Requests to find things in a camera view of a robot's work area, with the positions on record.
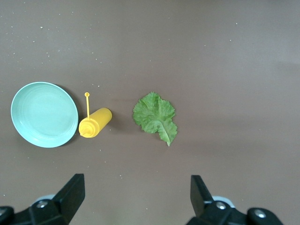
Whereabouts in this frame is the yellow squeeze bottle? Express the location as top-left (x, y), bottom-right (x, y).
top-left (78, 91), bottom-right (113, 139)

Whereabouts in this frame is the mint green plate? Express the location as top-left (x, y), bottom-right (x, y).
top-left (10, 81), bottom-right (79, 149)

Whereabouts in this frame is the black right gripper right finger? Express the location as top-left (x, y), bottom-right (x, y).
top-left (186, 175), bottom-right (285, 225)

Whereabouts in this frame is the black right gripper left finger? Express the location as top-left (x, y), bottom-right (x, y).
top-left (0, 173), bottom-right (86, 225)

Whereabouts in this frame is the green lettuce leaf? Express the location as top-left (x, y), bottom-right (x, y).
top-left (132, 91), bottom-right (178, 147)

